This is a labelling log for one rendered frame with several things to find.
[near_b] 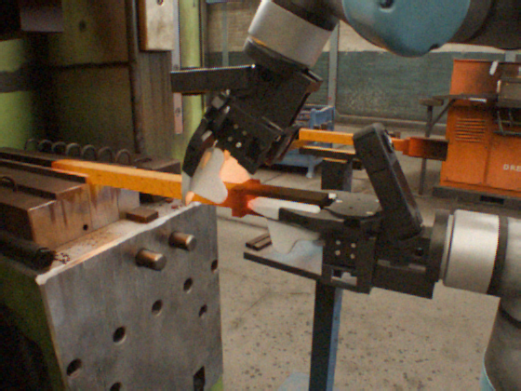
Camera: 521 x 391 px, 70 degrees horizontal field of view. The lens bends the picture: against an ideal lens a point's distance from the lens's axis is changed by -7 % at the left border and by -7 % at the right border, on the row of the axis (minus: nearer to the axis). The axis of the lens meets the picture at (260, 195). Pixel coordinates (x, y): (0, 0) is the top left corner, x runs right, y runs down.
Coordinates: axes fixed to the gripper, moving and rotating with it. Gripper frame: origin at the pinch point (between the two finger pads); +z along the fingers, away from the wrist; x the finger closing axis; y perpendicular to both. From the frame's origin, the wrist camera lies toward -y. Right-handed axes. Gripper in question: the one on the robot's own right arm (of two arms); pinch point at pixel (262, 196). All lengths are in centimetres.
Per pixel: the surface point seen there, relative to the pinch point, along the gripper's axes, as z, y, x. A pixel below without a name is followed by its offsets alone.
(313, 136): 15, 2, 54
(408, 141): -9, 1, 51
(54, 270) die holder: 22.1, 8.9, -13.6
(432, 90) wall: 47, 26, 757
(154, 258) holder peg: 18.2, 12.3, 0.2
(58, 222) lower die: 27.7, 5.3, -8.3
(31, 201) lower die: 30.5, 2.2, -10.1
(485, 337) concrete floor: -43, 101, 134
